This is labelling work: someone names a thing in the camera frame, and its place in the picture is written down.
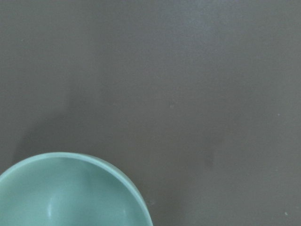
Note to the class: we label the green bowl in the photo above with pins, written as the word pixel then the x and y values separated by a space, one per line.
pixel 69 189

